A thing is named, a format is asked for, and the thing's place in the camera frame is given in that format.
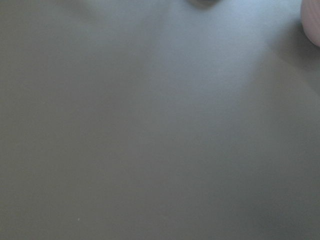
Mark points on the pink bowl of ice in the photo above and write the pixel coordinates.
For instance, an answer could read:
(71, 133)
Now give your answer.
(310, 19)

